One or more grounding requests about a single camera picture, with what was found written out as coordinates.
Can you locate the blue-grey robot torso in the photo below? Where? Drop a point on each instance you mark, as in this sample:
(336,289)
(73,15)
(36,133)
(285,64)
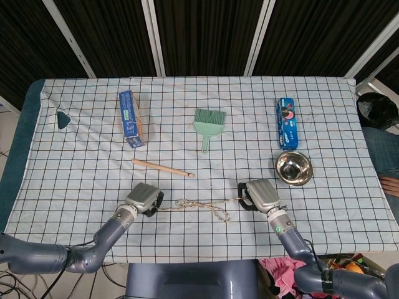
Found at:
(187,280)

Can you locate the bystander hand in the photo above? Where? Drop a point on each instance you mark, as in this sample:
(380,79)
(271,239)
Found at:
(391,186)

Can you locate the checked white tablecloth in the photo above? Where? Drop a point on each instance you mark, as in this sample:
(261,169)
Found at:
(187,240)

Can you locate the pink cloth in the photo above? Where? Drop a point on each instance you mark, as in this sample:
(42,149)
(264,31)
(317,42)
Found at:
(277,277)

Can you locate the orange plastic toy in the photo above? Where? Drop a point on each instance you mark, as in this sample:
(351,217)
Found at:
(353,268)

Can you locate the stainless steel bowl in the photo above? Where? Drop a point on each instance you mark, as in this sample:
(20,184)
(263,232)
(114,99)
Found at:
(293,169)

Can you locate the white partition post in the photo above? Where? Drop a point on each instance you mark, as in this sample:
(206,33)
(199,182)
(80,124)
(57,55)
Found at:
(258,37)
(371,46)
(154,37)
(68,37)

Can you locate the wooden stick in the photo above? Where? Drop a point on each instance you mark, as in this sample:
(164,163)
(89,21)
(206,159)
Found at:
(162,168)

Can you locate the teal triangular patch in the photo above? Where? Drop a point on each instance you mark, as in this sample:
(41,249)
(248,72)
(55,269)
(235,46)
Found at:
(62,121)

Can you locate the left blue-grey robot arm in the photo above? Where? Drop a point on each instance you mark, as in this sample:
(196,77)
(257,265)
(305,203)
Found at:
(109,230)

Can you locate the mint green hand brush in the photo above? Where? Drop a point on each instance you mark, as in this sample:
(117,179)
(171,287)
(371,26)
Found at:
(207,127)

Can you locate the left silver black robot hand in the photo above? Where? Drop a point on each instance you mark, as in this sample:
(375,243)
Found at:
(143,196)

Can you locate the blue Oreo cookie box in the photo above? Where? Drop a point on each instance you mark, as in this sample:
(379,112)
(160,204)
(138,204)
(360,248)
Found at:
(287,130)

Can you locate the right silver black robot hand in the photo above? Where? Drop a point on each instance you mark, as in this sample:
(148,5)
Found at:
(262,194)

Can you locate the dark partition panel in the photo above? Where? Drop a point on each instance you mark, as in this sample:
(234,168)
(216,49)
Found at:
(318,34)
(28,46)
(205,34)
(106,34)

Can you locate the blue jeans leg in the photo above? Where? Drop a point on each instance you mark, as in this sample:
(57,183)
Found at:
(380,149)

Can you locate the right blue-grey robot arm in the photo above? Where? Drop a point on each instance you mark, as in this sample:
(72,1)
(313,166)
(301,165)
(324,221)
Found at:
(290,240)

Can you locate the blue carton with orange side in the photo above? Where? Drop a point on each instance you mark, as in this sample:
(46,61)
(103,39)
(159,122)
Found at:
(129,118)

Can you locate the black plastic bag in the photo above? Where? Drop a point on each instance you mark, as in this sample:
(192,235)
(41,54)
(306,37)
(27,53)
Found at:
(378,109)

